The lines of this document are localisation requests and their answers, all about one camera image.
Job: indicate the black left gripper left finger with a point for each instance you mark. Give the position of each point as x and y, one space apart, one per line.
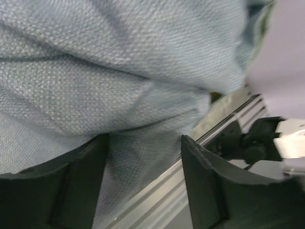
59 194

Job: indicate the blue-grey pillowcase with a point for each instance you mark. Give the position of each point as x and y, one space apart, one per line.
140 70

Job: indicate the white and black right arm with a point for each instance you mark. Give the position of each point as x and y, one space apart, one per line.
276 139

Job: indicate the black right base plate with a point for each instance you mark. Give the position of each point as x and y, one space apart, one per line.
232 143

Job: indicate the aluminium frame rail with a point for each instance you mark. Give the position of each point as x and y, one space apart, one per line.
163 204

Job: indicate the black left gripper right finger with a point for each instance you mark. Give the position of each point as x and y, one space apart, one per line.
224 196

